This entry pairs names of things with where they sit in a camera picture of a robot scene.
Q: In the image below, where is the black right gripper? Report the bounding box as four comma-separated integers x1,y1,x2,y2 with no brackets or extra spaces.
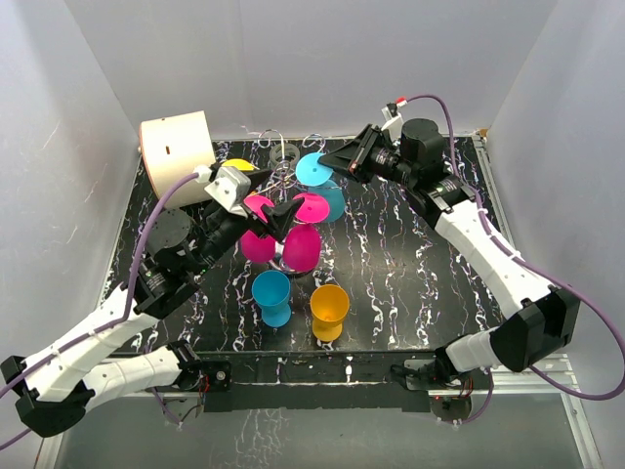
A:
319,125,418,188

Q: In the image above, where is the pink wine glass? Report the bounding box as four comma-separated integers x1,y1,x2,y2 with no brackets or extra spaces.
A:
282,192,330,272
240,193,275,263

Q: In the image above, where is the blue wine glass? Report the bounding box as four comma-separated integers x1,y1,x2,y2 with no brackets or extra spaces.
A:
252,270,292,328
295,151,346,223

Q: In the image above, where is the orange wine glass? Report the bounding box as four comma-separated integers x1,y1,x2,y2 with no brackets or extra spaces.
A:
310,284,350,342
222,158,257,172

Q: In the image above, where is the orange wine glass front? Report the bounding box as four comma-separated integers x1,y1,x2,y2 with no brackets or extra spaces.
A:
310,284,350,342

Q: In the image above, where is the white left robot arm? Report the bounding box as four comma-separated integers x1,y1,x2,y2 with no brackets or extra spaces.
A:
1,199,303,438

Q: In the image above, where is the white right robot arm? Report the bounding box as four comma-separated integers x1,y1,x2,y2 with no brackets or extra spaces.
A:
319,118,580,388

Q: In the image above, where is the clear tape roll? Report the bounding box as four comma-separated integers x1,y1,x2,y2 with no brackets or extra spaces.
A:
270,143,301,166

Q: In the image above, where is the white cylindrical box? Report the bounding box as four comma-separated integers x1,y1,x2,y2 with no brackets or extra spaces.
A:
139,110,216,199

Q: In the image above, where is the chrome wire wine glass rack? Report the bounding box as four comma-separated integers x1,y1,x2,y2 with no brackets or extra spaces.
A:
253,129,330,277

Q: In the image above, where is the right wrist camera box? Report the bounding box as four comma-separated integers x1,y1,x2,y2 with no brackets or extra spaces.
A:
382,97,407,143

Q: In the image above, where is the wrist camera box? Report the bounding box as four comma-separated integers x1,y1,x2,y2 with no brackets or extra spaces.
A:
382,97,407,143
194,165,251,218

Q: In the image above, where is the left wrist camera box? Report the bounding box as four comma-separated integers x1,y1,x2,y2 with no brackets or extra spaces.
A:
194,165,251,218

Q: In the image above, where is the aluminium frame rail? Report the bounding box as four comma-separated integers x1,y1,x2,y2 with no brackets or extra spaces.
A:
473,129,603,468

